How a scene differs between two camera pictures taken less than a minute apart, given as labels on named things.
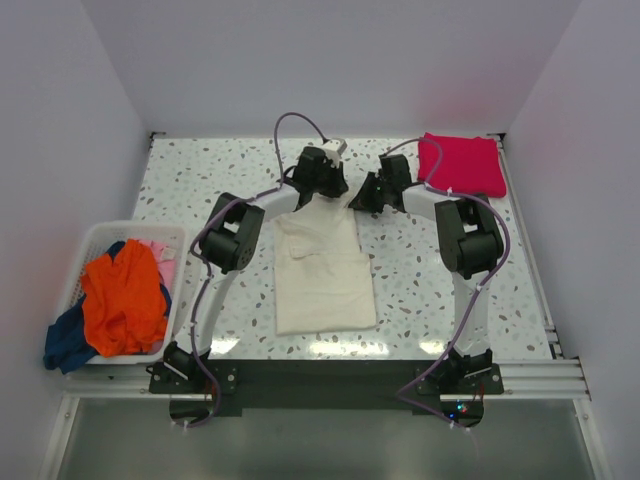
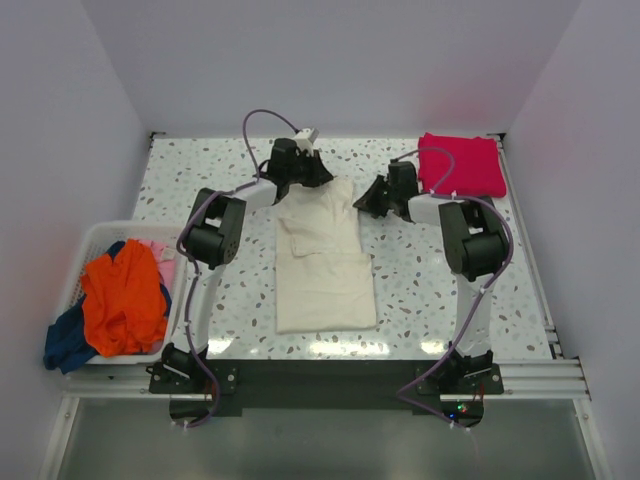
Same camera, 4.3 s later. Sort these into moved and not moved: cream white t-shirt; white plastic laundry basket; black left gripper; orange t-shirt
Moved: black left gripper
Not moved: orange t-shirt; cream white t-shirt; white plastic laundry basket
